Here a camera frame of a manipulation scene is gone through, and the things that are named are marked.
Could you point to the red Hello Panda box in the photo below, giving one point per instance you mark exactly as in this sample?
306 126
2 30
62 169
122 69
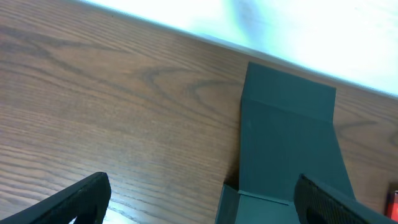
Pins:
391 210

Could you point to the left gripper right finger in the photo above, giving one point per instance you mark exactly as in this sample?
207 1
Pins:
316 202

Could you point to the dark green gift box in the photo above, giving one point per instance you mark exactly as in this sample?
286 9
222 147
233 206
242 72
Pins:
286 129

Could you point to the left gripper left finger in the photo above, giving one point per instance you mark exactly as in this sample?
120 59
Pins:
83 202

